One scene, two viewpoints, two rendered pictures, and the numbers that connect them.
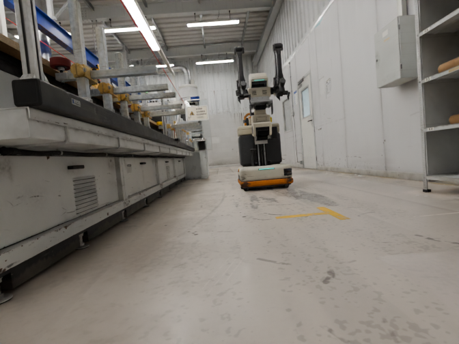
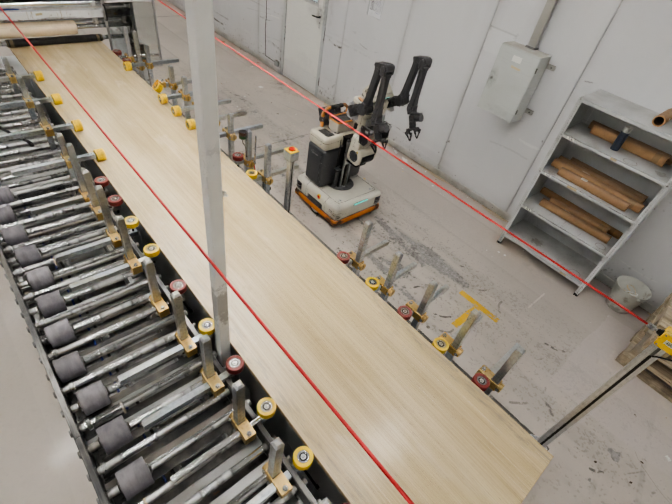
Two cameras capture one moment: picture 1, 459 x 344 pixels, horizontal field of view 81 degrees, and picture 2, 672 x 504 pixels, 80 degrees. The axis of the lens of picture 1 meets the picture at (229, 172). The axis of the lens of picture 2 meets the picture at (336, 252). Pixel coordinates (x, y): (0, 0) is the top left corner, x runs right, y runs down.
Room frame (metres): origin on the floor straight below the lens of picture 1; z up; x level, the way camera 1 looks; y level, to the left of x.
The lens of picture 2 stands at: (1.04, 2.05, 2.54)
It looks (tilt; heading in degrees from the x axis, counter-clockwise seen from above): 43 degrees down; 313
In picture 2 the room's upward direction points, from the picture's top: 12 degrees clockwise
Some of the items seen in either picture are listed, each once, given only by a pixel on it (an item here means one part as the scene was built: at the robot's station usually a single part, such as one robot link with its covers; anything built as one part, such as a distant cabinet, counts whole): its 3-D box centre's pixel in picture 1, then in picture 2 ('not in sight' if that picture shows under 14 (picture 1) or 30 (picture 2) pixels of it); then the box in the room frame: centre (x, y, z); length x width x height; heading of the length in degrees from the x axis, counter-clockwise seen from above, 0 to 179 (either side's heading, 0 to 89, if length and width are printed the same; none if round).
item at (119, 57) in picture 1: (122, 92); (420, 311); (1.67, 0.60, 0.87); 0.04 x 0.04 x 0.48; 2
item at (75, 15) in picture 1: (80, 57); (499, 376); (1.17, 0.59, 0.89); 0.04 x 0.04 x 0.48; 2
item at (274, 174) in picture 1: (262, 175); (338, 192); (3.50, -0.43, 0.16); 0.67 x 0.64 x 0.25; 1
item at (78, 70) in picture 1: (84, 74); (490, 379); (1.19, 0.59, 0.83); 0.14 x 0.06 x 0.05; 2
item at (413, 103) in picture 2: (279, 63); (418, 86); (3.05, -0.65, 1.40); 0.11 x 0.06 x 0.43; 92
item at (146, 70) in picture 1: (107, 74); (496, 367); (1.21, 0.50, 0.83); 0.43 x 0.03 x 0.04; 92
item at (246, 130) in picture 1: (259, 142); (338, 151); (3.59, -0.43, 0.59); 0.55 x 0.34 x 0.83; 91
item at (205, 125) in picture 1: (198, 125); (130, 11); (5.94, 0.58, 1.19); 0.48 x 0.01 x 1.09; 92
